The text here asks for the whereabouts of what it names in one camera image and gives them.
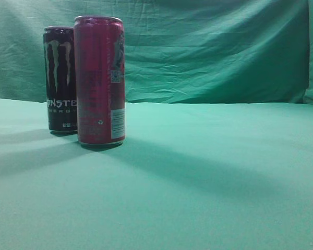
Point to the pink energy drink can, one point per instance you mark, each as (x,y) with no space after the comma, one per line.
(100,80)

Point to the green tablecloth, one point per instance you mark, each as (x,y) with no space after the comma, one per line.
(188,176)

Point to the green backdrop cloth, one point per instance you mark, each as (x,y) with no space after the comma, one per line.
(176,51)

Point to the black Monster energy can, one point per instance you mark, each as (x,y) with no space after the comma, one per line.
(59,56)

